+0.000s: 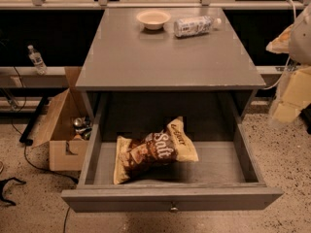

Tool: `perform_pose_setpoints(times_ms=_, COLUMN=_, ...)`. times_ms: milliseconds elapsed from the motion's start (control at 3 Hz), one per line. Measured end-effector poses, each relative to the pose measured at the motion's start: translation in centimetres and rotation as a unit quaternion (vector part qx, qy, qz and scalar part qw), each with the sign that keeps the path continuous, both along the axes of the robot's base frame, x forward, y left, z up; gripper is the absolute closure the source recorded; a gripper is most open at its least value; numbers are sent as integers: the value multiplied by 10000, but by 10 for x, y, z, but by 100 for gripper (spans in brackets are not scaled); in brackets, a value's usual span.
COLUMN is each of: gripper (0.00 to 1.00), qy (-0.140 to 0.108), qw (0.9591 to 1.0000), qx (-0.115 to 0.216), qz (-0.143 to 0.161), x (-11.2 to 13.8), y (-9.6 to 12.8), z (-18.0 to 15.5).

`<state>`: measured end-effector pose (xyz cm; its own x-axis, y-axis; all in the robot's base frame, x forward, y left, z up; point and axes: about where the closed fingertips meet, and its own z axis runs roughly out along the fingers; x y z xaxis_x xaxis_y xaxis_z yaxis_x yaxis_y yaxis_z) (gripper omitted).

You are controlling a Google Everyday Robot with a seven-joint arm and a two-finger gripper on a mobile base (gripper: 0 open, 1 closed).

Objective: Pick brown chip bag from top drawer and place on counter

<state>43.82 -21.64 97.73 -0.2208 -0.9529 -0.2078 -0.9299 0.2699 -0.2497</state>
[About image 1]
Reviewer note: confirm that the brown chip bag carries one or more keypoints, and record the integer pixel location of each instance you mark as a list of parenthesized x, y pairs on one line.
[(135, 156)]

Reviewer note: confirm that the low shelf rail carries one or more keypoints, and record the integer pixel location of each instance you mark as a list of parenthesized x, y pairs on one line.
[(27, 77), (274, 76)]

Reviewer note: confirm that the grey cabinet counter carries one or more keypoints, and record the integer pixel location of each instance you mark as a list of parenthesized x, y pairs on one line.
[(126, 57)]

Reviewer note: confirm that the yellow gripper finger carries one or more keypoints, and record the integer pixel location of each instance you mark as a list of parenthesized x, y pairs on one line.
[(292, 96), (281, 43)]

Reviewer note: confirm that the lying plastic water bottle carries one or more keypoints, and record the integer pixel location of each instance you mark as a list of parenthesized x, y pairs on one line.
[(193, 26)]

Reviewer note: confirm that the right low shelf rail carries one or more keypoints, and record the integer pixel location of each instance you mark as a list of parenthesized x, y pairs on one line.
[(274, 76)]

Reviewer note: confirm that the white paper bowl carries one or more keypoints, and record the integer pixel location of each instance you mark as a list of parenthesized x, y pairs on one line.
[(153, 19)]

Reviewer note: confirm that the left low shelf rail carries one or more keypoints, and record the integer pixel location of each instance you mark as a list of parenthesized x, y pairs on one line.
[(27, 77)]

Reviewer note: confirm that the drawer knob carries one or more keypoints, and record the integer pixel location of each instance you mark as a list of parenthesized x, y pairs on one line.
[(174, 208)]

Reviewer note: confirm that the cardboard box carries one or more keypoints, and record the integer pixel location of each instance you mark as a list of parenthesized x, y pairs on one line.
[(56, 130)]

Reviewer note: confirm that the open grey drawer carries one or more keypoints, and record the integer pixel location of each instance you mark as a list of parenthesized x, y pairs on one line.
[(225, 178)]

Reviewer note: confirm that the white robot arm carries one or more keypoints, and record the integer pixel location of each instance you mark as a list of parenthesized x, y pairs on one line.
[(300, 42)]

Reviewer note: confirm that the upright water bottle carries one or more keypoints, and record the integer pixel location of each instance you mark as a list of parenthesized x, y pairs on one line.
[(37, 60)]

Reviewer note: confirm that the metal cans in box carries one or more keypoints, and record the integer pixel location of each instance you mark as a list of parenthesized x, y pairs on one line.
[(82, 128)]

